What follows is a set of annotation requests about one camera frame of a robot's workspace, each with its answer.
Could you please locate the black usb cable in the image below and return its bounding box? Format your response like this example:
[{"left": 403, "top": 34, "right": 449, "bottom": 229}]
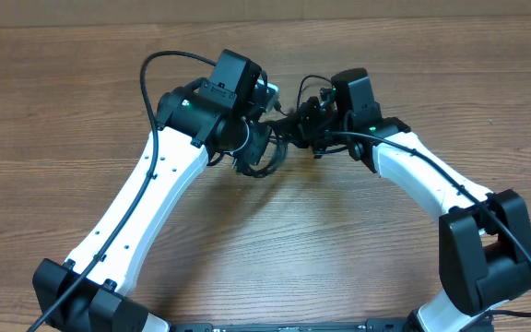
[{"left": 235, "top": 103, "right": 303, "bottom": 179}]

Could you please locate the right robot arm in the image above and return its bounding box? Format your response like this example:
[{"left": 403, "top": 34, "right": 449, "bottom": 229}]
[{"left": 289, "top": 68, "right": 531, "bottom": 332}]

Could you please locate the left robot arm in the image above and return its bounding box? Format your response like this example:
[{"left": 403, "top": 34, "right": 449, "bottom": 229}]
[{"left": 32, "top": 50, "right": 282, "bottom": 332}]

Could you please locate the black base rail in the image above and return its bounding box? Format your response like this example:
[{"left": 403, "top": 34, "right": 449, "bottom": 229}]
[{"left": 170, "top": 318, "right": 418, "bottom": 332}]

